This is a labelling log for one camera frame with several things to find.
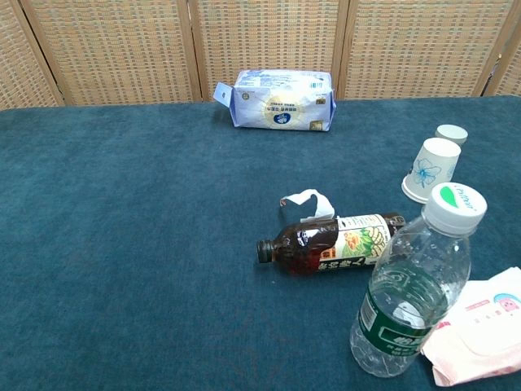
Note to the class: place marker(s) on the white cup blue flower print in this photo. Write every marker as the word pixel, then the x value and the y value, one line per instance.
pixel 431 167

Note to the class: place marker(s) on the torn white label strip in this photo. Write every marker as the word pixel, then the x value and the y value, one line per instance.
pixel 323 209

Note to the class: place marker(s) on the brown tea bottle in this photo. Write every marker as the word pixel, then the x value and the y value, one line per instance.
pixel 301 252

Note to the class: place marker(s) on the blue white tissue pack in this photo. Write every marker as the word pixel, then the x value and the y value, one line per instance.
pixel 281 102

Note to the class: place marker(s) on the teal table cloth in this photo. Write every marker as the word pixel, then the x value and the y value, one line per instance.
pixel 122 244

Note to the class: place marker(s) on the woven rattan screen panel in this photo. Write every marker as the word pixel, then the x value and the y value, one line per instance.
pixel 20 61
pixel 264 36
pixel 423 49
pixel 513 77
pixel 114 49

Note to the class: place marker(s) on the clear water bottle green label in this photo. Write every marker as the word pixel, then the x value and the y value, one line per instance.
pixel 407 293

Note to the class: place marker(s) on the small white jar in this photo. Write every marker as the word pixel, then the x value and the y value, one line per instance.
pixel 451 133

